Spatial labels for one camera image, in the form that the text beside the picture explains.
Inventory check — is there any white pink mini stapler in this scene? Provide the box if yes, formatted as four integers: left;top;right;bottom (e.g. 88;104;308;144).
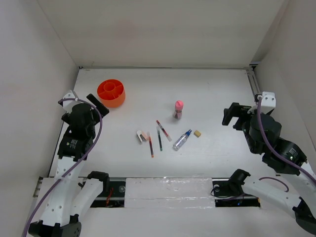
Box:
136;130;148;144

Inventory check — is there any pink capped small bottle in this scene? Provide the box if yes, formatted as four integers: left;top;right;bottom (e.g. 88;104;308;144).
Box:
173;100;184;119

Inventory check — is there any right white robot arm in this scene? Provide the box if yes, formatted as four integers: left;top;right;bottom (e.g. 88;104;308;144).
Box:
214;103;316;235

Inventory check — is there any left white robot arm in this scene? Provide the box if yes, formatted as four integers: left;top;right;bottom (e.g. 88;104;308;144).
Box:
22;91;110;237

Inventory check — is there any orange round compartment organizer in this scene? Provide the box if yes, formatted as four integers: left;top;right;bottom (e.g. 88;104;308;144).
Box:
97;79;125;108

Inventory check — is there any tan eraser block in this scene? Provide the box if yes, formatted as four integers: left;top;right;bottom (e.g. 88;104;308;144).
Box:
194;130;201;137

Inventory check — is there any red pen refill left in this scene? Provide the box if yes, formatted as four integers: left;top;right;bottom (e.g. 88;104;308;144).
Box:
147;132;154;158

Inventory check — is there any green pen refill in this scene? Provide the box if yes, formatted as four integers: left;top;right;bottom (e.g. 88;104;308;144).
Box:
157;126;163;151

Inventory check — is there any clear spray bottle blue nozzle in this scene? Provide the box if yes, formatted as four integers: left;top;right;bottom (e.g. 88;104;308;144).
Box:
173;129;192;151

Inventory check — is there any red pen refill with white end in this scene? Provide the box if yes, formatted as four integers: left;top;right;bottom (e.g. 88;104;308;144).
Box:
156;120;172;142

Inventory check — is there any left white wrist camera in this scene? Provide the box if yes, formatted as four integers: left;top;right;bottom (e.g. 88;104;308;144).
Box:
58;90;80;114

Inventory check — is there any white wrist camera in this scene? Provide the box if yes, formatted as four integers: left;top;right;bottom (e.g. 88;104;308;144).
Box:
247;91;276;114
58;90;80;114

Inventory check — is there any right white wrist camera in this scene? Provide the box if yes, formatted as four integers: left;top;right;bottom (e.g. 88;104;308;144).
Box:
247;91;276;114

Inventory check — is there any aluminium rail right edge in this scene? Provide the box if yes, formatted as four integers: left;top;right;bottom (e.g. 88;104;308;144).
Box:
245;65;261;97

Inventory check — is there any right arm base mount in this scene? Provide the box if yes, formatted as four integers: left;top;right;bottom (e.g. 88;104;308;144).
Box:
210;180;261;207

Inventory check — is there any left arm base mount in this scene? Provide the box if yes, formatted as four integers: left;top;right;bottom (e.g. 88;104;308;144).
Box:
90;179;126;208

